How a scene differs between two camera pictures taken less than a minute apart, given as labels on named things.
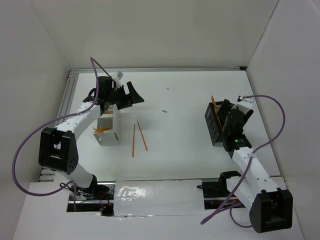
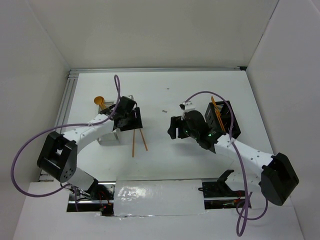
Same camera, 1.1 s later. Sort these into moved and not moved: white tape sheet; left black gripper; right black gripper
Moved: right black gripper; left black gripper
Not moved: white tape sheet
